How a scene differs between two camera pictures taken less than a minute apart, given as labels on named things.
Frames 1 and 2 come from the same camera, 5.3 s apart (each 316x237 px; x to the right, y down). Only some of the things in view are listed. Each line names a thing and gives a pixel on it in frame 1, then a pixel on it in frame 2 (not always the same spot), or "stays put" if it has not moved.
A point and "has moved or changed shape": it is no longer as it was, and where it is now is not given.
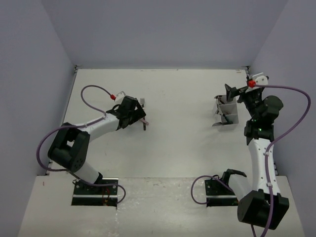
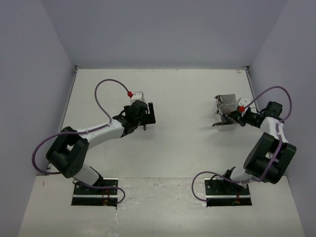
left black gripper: [138, 114] -> [148, 118]
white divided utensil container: [226, 114] stays put
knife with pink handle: [144, 121] has moved or changed shape
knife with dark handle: [218, 124] stays put
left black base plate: [84, 195] stays put
